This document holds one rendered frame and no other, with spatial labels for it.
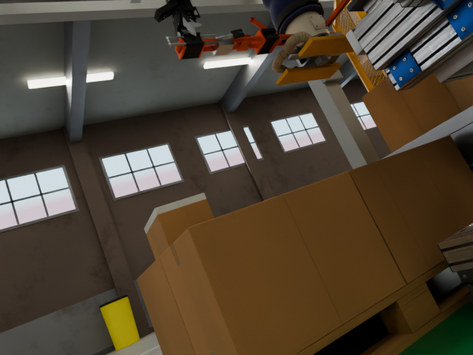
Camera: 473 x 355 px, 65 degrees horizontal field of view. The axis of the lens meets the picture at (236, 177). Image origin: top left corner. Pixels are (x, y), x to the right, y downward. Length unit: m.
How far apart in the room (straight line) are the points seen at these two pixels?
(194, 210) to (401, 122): 1.57
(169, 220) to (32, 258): 4.31
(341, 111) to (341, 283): 2.17
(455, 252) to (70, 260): 6.13
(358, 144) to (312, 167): 6.02
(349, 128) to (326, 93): 0.35
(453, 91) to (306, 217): 1.00
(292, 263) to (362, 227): 0.29
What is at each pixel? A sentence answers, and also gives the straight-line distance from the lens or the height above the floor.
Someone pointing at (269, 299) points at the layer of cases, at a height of 0.29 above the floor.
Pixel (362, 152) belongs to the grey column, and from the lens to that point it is 3.09.
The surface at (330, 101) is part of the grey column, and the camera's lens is 3.20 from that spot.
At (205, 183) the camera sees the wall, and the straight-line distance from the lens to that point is 7.61.
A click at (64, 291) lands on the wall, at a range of 6.71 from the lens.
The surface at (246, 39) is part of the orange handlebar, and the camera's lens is 1.56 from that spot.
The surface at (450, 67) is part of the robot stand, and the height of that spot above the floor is 0.70.
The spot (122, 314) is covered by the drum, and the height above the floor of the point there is 0.45.
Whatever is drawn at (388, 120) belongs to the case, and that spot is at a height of 0.76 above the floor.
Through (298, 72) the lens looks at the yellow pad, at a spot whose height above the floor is 1.06.
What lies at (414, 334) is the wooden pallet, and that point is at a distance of 1.30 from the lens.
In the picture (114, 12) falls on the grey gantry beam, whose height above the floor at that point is 3.10.
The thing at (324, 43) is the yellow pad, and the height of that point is 1.07.
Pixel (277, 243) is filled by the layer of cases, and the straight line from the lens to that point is 1.06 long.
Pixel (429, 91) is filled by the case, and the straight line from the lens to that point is 1.91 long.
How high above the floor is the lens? 0.40
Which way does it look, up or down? 13 degrees up
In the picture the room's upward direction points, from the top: 24 degrees counter-clockwise
